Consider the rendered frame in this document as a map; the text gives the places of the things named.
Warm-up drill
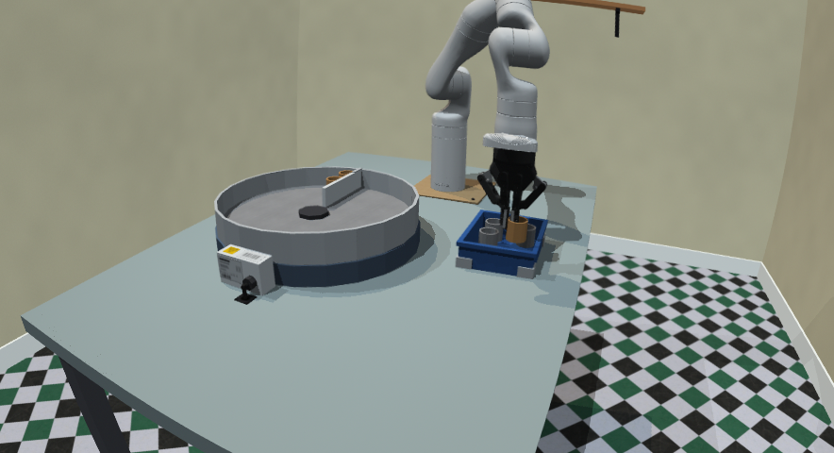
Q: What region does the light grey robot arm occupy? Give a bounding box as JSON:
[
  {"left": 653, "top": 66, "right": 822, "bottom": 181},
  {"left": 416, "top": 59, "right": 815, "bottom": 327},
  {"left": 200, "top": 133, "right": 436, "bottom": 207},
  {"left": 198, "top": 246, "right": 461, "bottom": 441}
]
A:
[{"left": 425, "top": 0, "right": 550, "bottom": 192}]

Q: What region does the grey metal sleeve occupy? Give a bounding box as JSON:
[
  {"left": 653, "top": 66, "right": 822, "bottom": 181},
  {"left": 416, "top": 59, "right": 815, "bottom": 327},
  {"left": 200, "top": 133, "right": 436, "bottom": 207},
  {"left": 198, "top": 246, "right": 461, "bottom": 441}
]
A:
[
  {"left": 517, "top": 224, "right": 536, "bottom": 248},
  {"left": 485, "top": 218, "right": 503, "bottom": 242},
  {"left": 478, "top": 227, "right": 499, "bottom": 245}
]

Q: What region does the blue crate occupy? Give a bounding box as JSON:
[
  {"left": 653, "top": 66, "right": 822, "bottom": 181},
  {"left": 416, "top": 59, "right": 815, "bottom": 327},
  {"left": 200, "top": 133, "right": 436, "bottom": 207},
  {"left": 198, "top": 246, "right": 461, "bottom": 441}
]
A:
[{"left": 456, "top": 210, "right": 548, "bottom": 279}]

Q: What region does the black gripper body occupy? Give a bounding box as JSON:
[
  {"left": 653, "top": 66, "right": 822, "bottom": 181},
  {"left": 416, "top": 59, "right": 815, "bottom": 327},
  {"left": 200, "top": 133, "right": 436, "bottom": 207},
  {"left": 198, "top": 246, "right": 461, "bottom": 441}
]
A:
[{"left": 490, "top": 148, "right": 537, "bottom": 192}]

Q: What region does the grey round turntable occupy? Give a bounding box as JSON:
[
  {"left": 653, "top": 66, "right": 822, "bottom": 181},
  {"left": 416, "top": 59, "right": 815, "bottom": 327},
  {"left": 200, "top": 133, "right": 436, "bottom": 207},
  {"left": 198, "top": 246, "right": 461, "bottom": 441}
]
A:
[{"left": 214, "top": 166, "right": 421, "bottom": 304}]

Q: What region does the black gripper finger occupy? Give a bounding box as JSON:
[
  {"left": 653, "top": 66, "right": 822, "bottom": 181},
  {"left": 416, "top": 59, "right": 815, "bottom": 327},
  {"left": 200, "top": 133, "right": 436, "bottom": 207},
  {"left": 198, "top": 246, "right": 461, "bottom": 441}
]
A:
[
  {"left": 477, "top": 169, "right": 510, "bottom": 229},
  {"left": 509, "top": 174, "right": 547, "bottom": 223}
]

